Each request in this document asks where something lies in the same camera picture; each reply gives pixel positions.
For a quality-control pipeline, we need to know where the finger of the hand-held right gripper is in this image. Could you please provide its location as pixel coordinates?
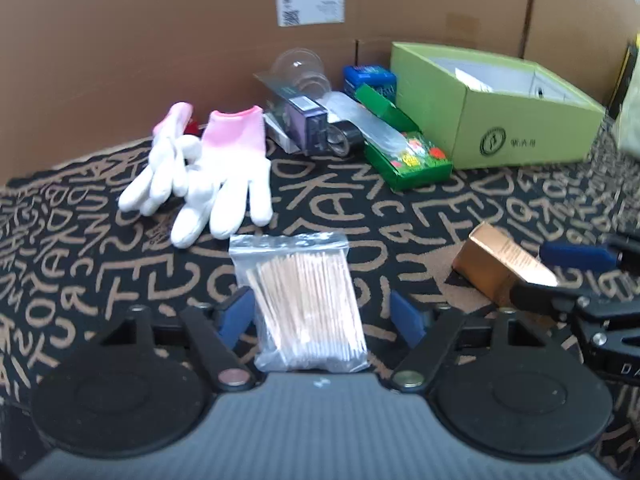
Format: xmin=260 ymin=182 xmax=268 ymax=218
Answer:
xmin=509 ymin=281 xmax=601 ymax=323
xmin=541 ymin=232 xmax=640 ymax=276

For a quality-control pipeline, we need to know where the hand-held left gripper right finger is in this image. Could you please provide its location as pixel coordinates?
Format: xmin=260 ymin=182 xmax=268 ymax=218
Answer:
xmin=389 ymin=290 xmax=548 ymax=392

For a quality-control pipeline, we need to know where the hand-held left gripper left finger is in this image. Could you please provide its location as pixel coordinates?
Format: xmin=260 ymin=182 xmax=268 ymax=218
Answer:
xmin=97 ymin=286 xmax=257 ymax=392

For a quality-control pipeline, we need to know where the small copper box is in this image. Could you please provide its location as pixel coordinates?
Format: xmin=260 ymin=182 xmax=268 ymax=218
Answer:
xmin=452 ymin=221 xmax=560 ymax=308

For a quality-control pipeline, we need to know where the bag of cotton swabs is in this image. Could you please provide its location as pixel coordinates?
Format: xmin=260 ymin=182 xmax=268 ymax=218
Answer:
xmin=228 ymin=232 xmax=371 ymax=375

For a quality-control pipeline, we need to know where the green cardboard box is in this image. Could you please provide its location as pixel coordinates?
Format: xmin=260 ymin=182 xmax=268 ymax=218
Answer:
xmin=390 ymin=41 xmax=607 ymax=171

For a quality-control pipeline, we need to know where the white glove with pink cuff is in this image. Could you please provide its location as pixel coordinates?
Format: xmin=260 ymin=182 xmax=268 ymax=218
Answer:
xmin=117 ymin=102 xmax=203 ymax=216
xmin=170 ymin=105 xmax=274 ymax=249

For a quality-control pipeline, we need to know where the black mat with tan letters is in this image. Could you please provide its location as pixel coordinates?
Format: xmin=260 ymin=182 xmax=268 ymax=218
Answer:
xmin=0 ymin=110 xmax=640 ymax=480

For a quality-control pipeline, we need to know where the green floral box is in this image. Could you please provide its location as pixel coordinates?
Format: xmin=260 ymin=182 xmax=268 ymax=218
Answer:
xmin=354 ymin=83 xmax=454 ymax=192

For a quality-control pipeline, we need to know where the clear plastic package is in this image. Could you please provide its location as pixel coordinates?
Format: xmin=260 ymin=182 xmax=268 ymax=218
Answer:
xmin=320 ymin=91 xmax=416 ymax=156

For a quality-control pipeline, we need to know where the purple box in clear packaging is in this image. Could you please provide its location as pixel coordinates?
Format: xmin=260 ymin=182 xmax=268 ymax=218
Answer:
xmin=252 ymin=72 xmax=331 ymax=157

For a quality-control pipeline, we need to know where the white paper card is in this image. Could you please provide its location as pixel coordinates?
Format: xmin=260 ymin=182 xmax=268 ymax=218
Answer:
xmin=452 ymin=67 xmax=501 ymax=93

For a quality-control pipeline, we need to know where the blue box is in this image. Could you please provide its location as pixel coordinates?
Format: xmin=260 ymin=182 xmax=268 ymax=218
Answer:
xmin=342 ymin=64 xmax=398 ymax=103

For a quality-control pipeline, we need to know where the clear plastic dome cup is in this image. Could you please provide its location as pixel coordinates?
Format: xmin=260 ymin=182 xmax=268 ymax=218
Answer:
xmin=271 ymin=47 xmax=332 ymax=96

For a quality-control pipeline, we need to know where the brown cardboard panel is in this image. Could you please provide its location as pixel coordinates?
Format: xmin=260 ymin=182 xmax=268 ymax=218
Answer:
xmin=0 ymin=0 xmax=640 ymax=186

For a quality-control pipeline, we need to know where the white shipping label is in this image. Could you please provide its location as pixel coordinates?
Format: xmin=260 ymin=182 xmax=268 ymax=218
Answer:
xmin=276 ymin=0 xmax=346 ymax=27

